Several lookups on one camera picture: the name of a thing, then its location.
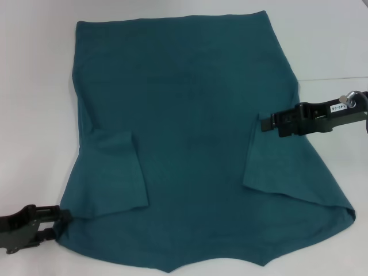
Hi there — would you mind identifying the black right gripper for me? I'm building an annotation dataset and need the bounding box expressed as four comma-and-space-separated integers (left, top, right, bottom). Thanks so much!
260, 91, 368, 137

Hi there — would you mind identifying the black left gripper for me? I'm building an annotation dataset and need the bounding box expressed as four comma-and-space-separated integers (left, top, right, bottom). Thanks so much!
0, 204, 72, 255

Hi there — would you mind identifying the teal blue shirt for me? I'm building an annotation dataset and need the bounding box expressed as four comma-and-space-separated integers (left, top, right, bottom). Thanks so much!
53, 10, 357, 274

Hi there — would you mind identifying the right gripper cable with plug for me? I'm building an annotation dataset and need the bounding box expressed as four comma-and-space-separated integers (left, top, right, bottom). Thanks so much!
339, 90, 368, 135

